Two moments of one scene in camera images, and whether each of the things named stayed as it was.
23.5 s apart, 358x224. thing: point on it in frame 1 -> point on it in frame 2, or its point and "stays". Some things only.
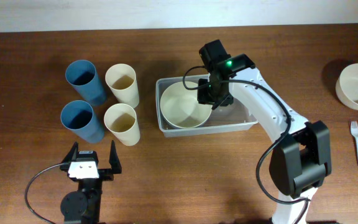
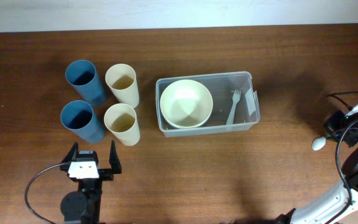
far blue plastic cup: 81,74 stays
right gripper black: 202,98 -> 330,126
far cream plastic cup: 121,79 stays
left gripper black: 107,174 stays
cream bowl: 357,86 -> 186,104
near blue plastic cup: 79,116 stays
